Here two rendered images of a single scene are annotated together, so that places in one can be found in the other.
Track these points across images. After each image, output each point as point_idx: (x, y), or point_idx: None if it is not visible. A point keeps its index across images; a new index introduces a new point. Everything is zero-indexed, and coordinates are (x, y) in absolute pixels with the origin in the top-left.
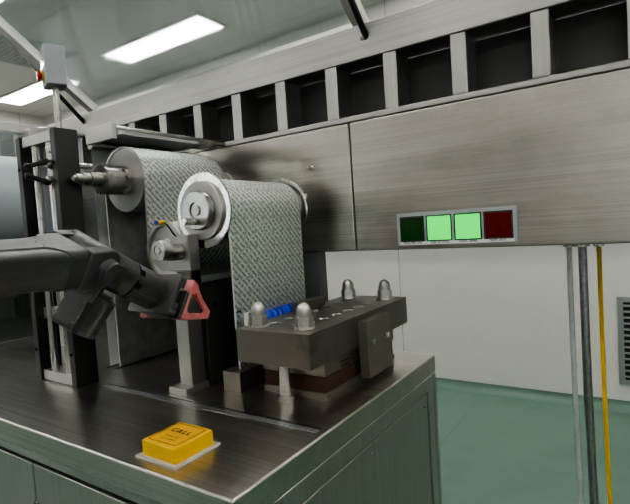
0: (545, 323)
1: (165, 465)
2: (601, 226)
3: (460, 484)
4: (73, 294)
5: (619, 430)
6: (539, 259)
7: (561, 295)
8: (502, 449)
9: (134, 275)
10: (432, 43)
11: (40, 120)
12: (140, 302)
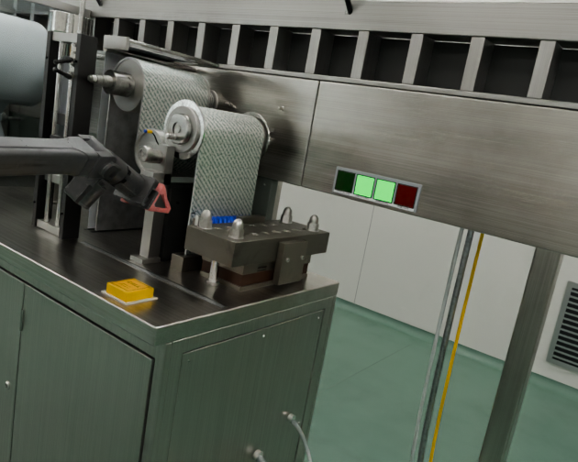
0: (495, 289)
1: (119, 301)
2: (473, 217)
3: (363, 404)
4: (81, 177)
5: (527, 400)
6: None
7: (518, 267)
8: (414, 388)
9: (123, 172)
10: (399, 34)
11: None
12: (123, 192)
